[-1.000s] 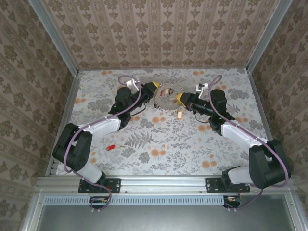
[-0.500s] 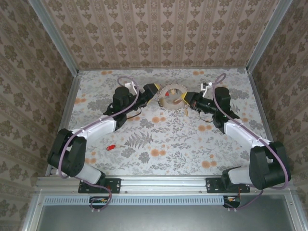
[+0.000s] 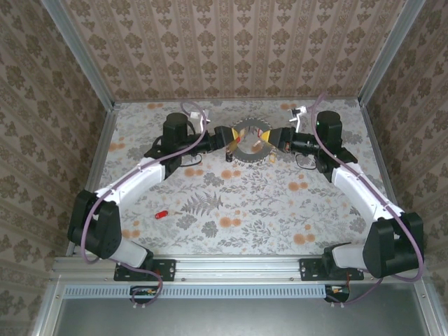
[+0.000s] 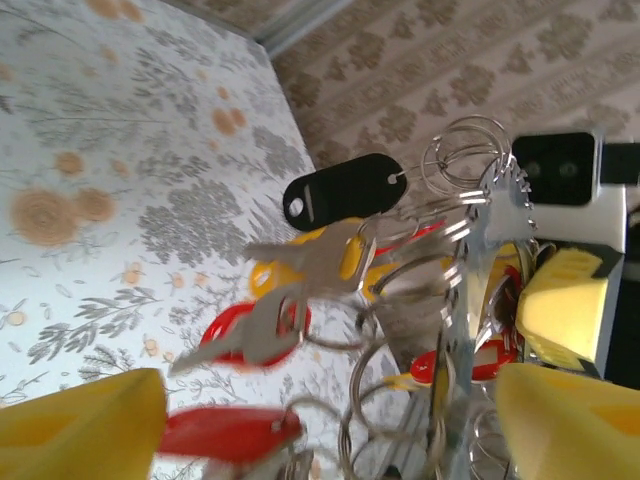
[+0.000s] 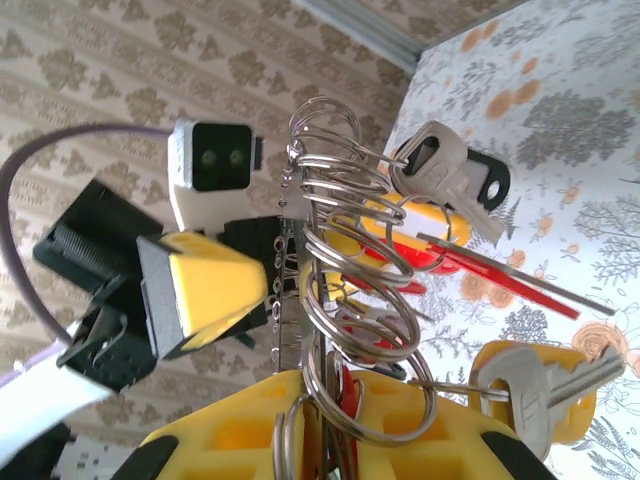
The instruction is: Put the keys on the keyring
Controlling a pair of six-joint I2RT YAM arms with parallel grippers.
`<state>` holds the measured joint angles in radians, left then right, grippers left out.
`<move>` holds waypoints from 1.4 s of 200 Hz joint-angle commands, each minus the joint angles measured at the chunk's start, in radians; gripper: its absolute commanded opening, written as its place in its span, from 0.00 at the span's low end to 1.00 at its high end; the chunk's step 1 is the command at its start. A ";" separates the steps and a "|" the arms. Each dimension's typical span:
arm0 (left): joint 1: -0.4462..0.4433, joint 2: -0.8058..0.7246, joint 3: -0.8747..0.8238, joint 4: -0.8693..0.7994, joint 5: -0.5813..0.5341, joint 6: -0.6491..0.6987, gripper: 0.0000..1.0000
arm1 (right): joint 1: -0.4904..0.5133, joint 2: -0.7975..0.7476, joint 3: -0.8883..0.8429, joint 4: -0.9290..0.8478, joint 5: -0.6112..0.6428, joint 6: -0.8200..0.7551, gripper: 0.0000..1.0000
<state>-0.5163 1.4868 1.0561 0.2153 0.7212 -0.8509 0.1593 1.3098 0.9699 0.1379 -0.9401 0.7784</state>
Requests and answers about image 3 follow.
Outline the thin aluminium wall rail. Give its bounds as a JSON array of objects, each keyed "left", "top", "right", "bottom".
[{"left": 113, "top": 96, "right": 361, "bottom": 104}]

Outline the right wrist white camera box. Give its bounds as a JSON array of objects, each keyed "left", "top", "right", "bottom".
[{"left": 287, "top": 106, "right": 309, "bottom": 134}]

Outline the metal keyring disc with rings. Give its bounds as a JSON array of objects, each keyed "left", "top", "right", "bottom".
[{"left": 229, "top": 118, "right": 276, "bottom": 165}]

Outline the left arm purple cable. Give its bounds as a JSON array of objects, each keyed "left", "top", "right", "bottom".
[{"left": 80, "top": 101, "right": 211, "bottom": 309}]

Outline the grey slotted cable duct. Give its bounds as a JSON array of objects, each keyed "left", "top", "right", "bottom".
[{"left": 64, "top": 283, "right": 351, "bottom": 299}]

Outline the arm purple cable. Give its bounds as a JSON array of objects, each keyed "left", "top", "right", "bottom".
[
  {"left": 309, "top": 91, "right": 426, "bottom": 309},
  {"left": 80, "top": 101, "right": 211, "bottom": 309}
]

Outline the floral table cover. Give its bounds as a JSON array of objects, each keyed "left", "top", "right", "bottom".
[{"left": 71, "top": 99, "right": 409, "bottom": 256}]

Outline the black wiring connector box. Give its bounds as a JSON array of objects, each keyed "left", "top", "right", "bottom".
[
  {"left": 323, "top": 283, "right": 351, "bottom": 304},
  {"left": 129, "top": 285, "right": 159, "bottom": 305}
]

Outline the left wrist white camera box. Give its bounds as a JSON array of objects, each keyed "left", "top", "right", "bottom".
[{"left": 188, "top": 108, "right": 213, "bottom": 137}]

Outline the long aluminium mounting rail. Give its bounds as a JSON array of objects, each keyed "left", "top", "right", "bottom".
[{"left": 52, "top": 254, "right": 430, "bottom": 281}]

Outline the grey metal sheet panel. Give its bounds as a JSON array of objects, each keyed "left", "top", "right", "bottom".
[{"left": 33, "top": 279, "right": 448, "bottom": 336}]

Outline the aluminium side rail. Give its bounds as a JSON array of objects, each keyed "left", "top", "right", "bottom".
[
  {"left": 66, "top": 104, "right": 122, "bottom": 256},
  {"left": 358, "top": 103, "right": 416, "bottom": 255}
]

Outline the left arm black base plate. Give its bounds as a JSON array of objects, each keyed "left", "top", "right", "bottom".
[{"left": 113, "top": 258, "right": 176, "bottom": 283}]

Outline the aluminium frame post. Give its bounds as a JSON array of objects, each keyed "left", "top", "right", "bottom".
[
  {"left": 41, "top": 0, "right": 117, "bottom": 110},
  {"left": 357, "top": 0, "right": 428, "bottom": 108}
]

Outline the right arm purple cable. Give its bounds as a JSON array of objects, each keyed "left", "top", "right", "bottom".
[{"left": 309, "top": 91, "right": 426, "bottom": 309}]

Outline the key with red tag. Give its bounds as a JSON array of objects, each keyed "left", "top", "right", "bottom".
[{"left": 154, "top": 209, "right": 183, "bottom": 220}]

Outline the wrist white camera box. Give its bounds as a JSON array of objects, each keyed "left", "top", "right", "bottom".
[
  {"left": 188, "top": 108, "right": 213, "bottom": 137},
  {"left": 287, "top": 106, "right": 309, "bottom": 134}
]

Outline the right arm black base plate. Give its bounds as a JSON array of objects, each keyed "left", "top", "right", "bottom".
[{"left": 299, "top": 258, "right": 365, "bottom": 282}]

